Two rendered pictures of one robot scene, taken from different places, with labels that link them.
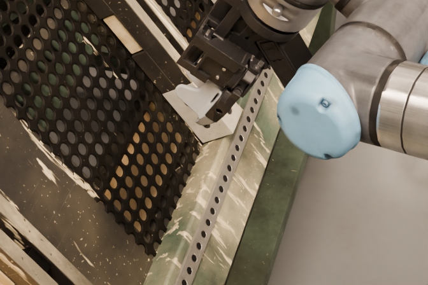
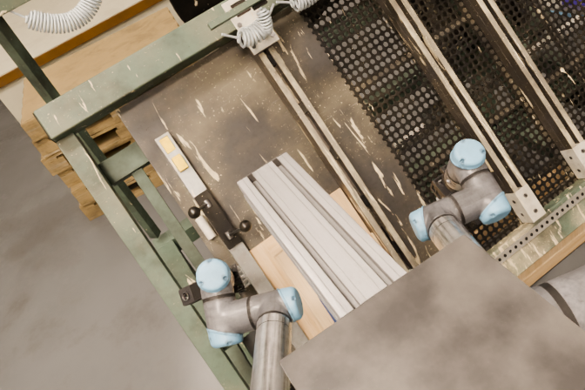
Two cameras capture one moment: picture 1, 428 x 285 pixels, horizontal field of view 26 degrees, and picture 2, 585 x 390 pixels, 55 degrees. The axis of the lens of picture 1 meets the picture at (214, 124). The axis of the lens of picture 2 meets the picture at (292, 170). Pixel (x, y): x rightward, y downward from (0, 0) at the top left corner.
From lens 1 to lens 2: 0.86 m
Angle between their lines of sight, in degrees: 43
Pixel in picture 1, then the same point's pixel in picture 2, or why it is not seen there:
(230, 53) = (444, 191)
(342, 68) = (428, 211)
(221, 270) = not seen: hidden behind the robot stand
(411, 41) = (468, 208)
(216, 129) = (527, 218)
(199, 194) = (501, 245)
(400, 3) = (472, 192)
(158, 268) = not seen: hidden behind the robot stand
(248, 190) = (537, 252)
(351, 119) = (422, 229)
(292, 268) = not seen: outside the picture
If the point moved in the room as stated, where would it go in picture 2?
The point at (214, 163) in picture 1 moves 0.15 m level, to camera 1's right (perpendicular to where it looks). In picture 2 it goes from (518, 233) to (561, 248)
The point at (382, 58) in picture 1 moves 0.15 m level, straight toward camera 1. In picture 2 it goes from (442, 211) to (393, 252)
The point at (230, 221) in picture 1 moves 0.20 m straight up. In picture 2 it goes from (516, 263) to (511, 225)
